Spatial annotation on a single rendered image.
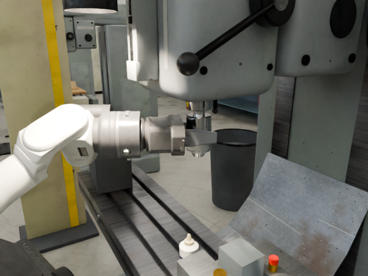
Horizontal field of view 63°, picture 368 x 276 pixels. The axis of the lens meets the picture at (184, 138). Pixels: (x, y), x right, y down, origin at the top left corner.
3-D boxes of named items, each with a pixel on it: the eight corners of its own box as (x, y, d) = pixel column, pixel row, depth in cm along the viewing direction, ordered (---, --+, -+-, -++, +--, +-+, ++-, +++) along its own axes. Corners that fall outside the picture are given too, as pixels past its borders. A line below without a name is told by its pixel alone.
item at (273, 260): (272, 274, 51) (274, 262, 50) (265, 268, 52) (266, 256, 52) (279, 270, 52) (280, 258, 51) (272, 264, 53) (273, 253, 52)
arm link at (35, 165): (94, 116, 51) (21, 166, 45) (102, 145, 59) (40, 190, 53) (71, 96, 54) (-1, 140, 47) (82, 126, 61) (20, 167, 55)
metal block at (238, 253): (240, 297, 50) (242, 266, 48) (217, 274, 55) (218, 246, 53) (262, 283, 53) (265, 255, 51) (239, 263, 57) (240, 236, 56)
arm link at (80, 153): (115, 141, 50) (44, 142, 49) (121, 171, 59) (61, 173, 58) (118, 90, 57) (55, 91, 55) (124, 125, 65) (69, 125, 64)
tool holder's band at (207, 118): (193, 124, 54) (193, 118, 54) (182, 118, 58) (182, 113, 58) (216, 121, 56) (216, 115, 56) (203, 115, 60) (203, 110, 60)
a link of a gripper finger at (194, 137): (216, 144, 56) (183, 145, 56) (216, 128, 55) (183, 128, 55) (217, 148, 55) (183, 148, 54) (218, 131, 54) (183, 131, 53)
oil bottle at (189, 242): (185, 287, 63) (185, 242, 59) (176, 275, 66) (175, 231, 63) (201, 280, 64) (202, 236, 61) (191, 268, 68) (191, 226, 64)
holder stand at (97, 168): (97, 194, 101) (92, 137, 95) (88, 170, 120) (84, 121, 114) (133, 188, 105) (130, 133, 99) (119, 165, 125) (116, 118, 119)
